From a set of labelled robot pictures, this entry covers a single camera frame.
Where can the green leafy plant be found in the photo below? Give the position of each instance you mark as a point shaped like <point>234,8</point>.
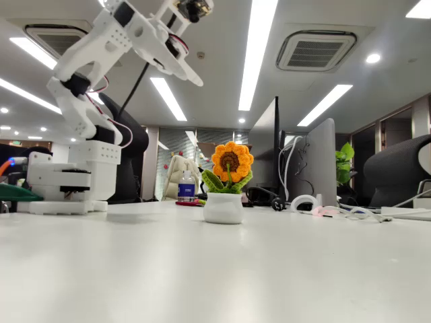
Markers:
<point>344,165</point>

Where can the crochet sunflower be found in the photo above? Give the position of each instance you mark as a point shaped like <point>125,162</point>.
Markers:
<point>224,210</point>

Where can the ceiling air conditioner vent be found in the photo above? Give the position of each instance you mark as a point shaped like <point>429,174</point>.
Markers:
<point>50,38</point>
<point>314,52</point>

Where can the black mesh office chair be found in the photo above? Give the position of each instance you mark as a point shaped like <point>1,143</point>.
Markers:
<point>394,171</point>

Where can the white power strip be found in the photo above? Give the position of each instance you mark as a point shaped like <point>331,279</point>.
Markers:
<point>404,212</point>

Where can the black thin computer monitor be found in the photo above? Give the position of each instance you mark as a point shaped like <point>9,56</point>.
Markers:
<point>276,141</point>

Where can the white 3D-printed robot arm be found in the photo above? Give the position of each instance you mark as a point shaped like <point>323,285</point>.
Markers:
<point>84,151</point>

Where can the clear water bottle blue label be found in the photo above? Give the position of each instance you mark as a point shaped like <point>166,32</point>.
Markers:
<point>186,188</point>

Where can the small camera on white mount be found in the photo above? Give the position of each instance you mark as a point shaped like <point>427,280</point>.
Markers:
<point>195,6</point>

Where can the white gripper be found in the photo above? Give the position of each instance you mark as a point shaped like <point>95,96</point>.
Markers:
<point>167,61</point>

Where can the pink ribbon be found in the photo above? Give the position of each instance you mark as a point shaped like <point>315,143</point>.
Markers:
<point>323,211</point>

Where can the grey desk partition panel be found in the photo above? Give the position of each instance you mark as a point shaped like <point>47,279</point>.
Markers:
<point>320,161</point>

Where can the long ceiling strip light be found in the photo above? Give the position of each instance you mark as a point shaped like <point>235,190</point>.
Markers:
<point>168,99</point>
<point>257,54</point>
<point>325,104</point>
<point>421,8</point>
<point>33,52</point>

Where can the beige padded jacket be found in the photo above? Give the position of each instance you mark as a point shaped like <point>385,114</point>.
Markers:
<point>171,178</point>

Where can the ceiling smoke detector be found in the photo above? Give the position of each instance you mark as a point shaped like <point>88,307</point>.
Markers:
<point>201,55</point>

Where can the red pen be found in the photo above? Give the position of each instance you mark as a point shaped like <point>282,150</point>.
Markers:
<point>185,203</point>

